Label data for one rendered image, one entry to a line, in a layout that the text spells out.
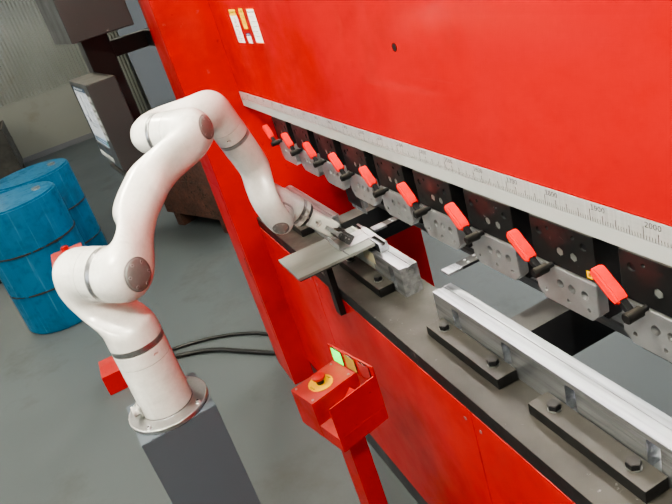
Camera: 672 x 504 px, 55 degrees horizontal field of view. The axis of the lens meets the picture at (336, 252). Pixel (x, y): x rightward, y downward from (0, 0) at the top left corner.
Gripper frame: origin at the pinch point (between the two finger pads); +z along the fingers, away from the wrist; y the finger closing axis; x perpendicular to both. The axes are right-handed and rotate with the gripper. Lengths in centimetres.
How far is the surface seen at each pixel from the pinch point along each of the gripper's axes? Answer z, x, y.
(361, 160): -19.4, -21.1, -22.3
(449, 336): 10, 7, -54
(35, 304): -25, 151, 268
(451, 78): -39, -38, -74
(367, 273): 10.0, 6.6, -7.2
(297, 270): -10.2, 15.6, -3.8
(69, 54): -34, 2, 957
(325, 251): -2.8, 7.0, 0.0
